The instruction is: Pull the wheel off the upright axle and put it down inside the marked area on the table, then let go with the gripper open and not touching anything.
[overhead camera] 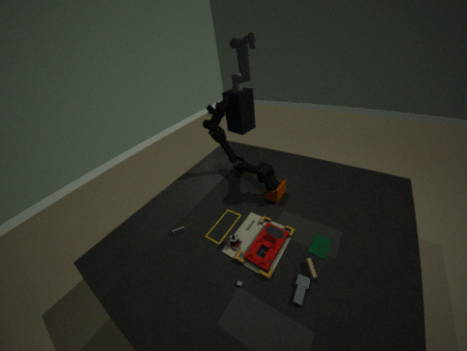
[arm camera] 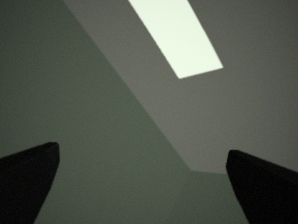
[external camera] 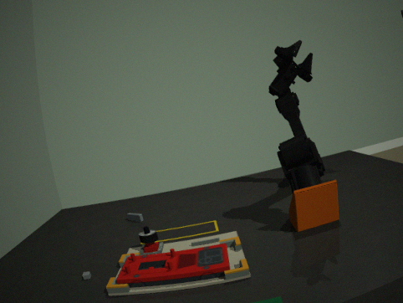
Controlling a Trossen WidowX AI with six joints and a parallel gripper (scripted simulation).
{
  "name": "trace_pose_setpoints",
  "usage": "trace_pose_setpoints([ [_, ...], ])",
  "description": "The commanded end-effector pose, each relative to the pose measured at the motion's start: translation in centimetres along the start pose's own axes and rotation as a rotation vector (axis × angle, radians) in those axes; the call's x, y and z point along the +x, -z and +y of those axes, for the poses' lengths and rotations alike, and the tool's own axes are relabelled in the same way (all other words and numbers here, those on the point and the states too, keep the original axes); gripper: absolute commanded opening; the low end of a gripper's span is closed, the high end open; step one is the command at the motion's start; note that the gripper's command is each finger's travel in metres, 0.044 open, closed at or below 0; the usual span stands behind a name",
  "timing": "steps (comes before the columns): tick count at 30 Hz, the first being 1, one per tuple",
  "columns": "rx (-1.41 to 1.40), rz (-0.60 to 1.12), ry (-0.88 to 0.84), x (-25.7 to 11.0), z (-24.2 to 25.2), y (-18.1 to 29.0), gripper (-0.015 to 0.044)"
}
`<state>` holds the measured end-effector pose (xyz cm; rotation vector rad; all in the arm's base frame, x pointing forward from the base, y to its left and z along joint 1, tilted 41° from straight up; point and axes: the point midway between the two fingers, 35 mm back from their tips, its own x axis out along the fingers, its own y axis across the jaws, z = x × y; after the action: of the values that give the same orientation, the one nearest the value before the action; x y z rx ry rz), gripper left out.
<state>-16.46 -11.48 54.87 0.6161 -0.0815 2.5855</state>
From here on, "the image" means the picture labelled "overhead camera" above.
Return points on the dark green square tile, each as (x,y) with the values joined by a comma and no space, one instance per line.
(320,246)

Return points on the tan flat bar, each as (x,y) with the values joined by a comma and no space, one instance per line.
(311,269)

